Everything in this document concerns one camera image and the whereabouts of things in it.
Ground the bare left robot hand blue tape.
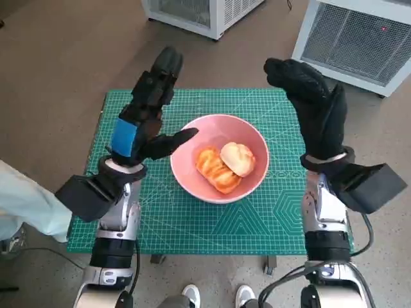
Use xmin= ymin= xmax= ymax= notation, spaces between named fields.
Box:
xmin=109 ymin=46 xmax=200 ymax=166

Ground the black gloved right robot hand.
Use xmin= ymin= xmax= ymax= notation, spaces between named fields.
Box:
xmin=263 ymin=58 xmax=349 ymax=161

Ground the pink bowl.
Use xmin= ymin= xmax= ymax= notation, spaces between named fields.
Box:
xmin=170 ymin=114 xmax=270 ymax=205

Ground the round toy bread bun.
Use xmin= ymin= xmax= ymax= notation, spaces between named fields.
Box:
xmin=220 ymin=142 xmax=257 ymax=178

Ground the twisted toy bread loaf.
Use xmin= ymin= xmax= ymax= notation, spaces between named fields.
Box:
xmin=195 ymin=146 xmax=242 ymax=194

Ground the large white mesh cabinet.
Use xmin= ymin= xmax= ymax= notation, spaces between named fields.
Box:
xmin=291 ymin=0 xmax=411 ymax=98

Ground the green cutting mat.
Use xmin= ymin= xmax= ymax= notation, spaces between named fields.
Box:
xmin=66 ymin=89 xmax=356 ymax=256

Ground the person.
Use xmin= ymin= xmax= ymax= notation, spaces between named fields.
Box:
xmin=0 ymin=159 xmax=72 ymax=244

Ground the small white mesh cabinet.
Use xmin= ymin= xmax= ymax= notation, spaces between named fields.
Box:
xmin=141 ymin=0 xmax=267 ymax=41

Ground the person's shoe grey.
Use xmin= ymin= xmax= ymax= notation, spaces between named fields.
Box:
xmin=0 ymin=229 xmax=26 ymax=256

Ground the white shoe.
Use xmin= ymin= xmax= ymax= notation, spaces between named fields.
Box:
xmin=181 ymin=284 xmax=202 ymax=308
xmin=235 ymin=284 xmax=257 ymax=308

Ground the person's leg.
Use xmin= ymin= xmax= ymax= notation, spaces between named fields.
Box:
xmin=159 ymin=295 xmax=190 ymax=308

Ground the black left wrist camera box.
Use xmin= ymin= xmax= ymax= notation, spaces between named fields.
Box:
xmin=54 ymin=175 xmax=125 ymax=223

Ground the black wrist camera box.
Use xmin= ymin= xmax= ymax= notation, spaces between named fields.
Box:
xmin=54 ymin=175 xmax=125 ymax=223
xmin=332 ymin=162 xmax=408 ymax=215

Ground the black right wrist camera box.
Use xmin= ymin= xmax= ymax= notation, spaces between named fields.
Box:
xmin=332 ymin=162 xmax=408 ymax=215

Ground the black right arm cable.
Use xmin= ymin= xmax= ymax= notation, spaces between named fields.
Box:
xmin=349 ymin=213 xmax=374 ymax=257

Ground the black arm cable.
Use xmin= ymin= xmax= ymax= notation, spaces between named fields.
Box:
xmin=349 ymin=213 xmax=374 ymax=257
xmin=128 ymin=243 xmax=141 ymax=296

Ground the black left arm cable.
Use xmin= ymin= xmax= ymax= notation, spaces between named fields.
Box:
xmin=128 ymin=243 xmax=141 ymax=296

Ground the black floor cable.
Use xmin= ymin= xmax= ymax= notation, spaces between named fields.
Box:
xmin=19 ymin=246 xmax=89 ymax=269

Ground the black right shoulder cable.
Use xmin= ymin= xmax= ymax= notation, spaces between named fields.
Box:
xmin=258 ymin=264 xmax=325 ymax=308

